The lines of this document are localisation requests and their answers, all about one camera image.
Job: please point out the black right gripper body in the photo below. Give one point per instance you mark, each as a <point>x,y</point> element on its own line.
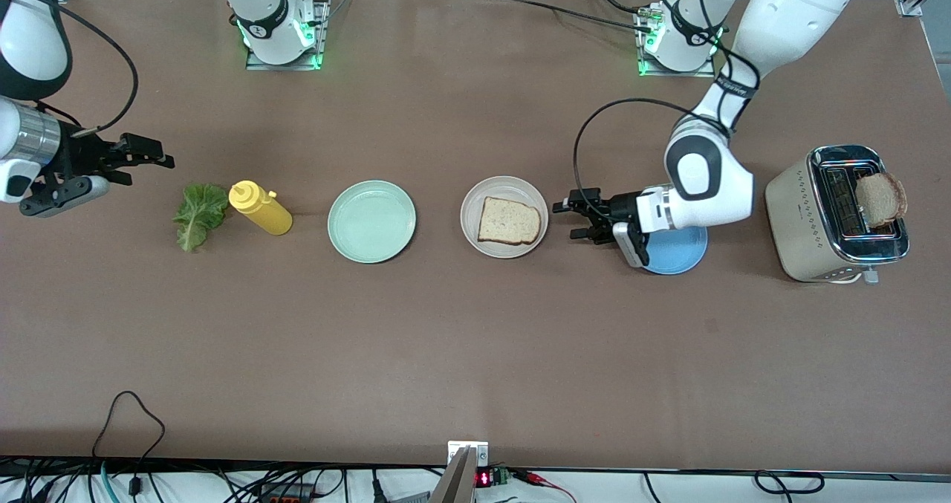
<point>76,157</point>

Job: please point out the yellow mustard squeeze bottle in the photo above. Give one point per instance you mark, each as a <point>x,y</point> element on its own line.
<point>264,209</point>

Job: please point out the green plate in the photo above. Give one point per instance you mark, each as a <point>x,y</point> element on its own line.
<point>371,222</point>

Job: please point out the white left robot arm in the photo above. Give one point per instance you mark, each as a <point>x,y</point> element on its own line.
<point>734,198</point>

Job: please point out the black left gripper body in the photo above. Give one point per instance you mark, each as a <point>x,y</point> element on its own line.
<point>621,209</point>

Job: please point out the blue plate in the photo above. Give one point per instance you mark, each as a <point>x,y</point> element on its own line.
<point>680,255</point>

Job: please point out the red clip lead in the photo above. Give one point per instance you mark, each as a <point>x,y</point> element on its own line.
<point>539,479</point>

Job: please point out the brown bread slice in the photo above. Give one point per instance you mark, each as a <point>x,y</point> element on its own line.
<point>509,222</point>
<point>883,198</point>

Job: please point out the green lettuce leaf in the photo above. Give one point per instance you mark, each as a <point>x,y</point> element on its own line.
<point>200,209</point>

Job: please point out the beige plate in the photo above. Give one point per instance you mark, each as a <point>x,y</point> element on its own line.
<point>505,186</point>

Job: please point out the grey camera pole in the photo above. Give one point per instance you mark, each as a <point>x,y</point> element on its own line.
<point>457,481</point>

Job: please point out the beige chrome toaster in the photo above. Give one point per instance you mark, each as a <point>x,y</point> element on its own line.
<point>799,228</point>

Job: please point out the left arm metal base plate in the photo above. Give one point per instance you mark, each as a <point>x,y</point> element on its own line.
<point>706,73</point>

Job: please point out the silver mounting bracket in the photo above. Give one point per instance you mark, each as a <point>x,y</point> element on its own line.
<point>479,451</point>

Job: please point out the red digit display module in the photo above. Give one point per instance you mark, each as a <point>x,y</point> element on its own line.
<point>484,478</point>

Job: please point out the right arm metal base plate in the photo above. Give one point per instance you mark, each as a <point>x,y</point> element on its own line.
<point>324,35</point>

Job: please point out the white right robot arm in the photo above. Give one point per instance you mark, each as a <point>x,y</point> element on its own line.
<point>30,42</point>

